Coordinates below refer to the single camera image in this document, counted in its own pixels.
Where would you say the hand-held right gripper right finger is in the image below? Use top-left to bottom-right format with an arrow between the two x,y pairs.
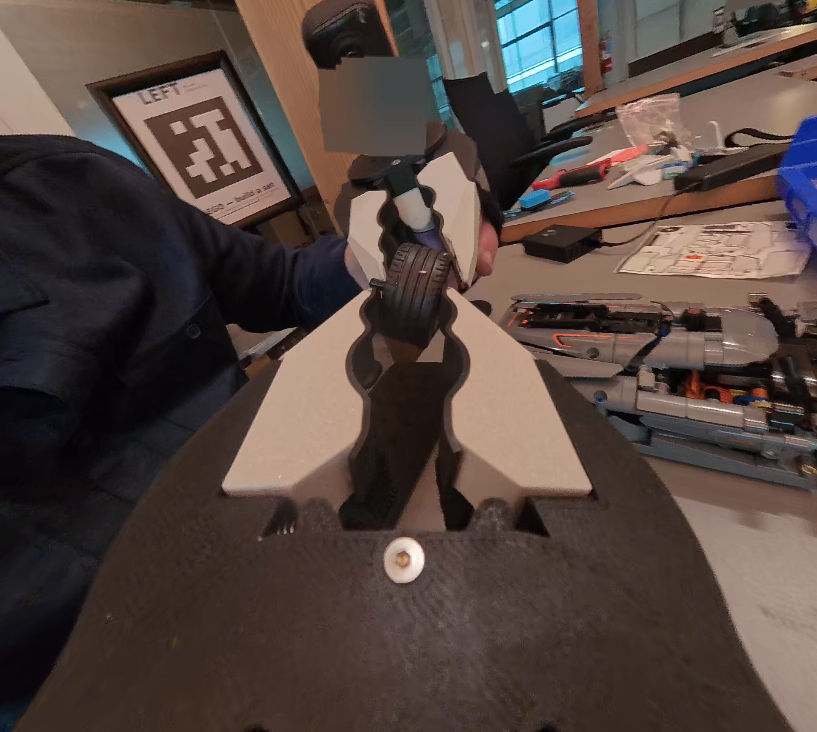
436,287 -> 594,532

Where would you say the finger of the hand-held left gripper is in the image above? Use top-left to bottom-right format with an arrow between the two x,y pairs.
418,151 -> 482,290
346,188 -> 402,289

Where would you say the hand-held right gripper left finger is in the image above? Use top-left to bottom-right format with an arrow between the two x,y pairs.
221,288 -> 390,532

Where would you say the black toy wheel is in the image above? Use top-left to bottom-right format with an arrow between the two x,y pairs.
370,242 -> 455,345

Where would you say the grey toy car model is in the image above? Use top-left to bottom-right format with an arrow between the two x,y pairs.
498,290 -> 817,492

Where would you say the person's left forearm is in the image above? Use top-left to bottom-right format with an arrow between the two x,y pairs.
211,234 -> 361,334

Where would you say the person's left hand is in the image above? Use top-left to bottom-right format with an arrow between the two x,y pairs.
474,220 -> 504,280

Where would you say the black office chair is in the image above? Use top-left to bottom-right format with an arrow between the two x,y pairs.
442,76 -> 597,212

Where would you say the black charger box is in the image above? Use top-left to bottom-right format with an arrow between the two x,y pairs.
521,224 -> 603,265

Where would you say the white plastic part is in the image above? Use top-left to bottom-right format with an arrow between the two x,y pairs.
606,148 -> 693,192

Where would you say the small clear bag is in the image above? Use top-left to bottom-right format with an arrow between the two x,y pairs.
614,92 -> 694,147

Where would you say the person's dark jacket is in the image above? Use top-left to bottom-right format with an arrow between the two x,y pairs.
0,134 -> 307,707

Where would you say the white sticker sheet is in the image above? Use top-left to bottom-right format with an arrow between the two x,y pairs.
613,220 -> 813,281

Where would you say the long black device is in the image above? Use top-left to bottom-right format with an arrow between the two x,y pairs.
673,141 -> 797,193

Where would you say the blue plastic bin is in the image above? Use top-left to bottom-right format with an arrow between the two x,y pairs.
775,114 -> 817,236

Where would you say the thick wooden post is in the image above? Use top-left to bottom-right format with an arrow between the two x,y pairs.
197,0 -> 402,238

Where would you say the red handled tool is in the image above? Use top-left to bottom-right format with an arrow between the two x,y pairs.
531,159 -> 611,192

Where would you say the black cable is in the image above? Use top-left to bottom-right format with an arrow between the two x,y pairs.
599,186 -> 680,249

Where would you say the slim wooden post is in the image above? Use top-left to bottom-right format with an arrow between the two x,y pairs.
567,0 -> 606,99

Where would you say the black strap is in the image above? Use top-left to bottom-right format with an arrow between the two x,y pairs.
723,127 -> 797,150

